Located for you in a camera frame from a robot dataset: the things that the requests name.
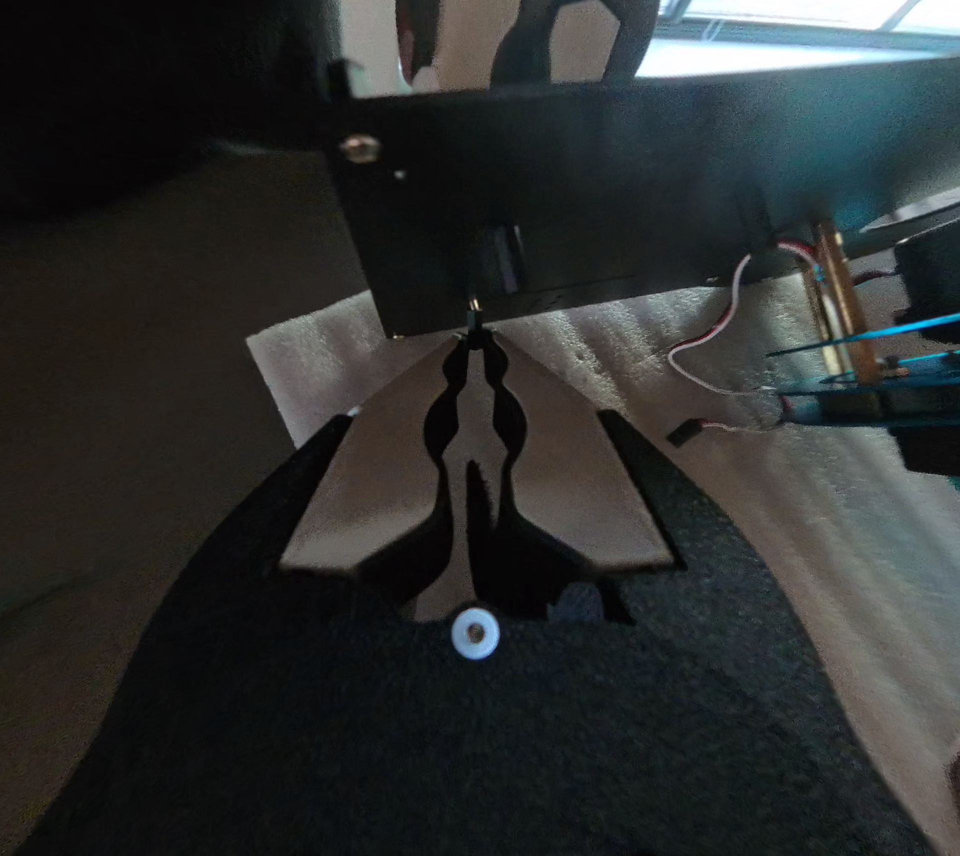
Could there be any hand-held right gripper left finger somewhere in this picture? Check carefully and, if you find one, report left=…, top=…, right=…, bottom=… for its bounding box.
left=279, top=337, right=468, bottom=577

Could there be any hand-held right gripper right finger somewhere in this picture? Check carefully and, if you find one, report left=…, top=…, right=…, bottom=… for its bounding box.
left=480, top=331, right=676, bottom=572

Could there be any blue toy robot arm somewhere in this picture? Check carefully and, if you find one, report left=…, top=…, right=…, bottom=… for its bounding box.
left=322, top=53, right=960, bottom=478

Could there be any dark grey desk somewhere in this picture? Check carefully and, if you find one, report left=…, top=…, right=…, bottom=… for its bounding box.
left=0, top=143, right=376, bottom=856

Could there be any person's left hand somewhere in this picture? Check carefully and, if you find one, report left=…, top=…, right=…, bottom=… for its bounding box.
left=396, top=0, right=423, bottom=81

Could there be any white foam sheet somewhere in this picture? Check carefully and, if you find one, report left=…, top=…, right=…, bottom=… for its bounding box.
left=246, top=286, right=960, bottom=850

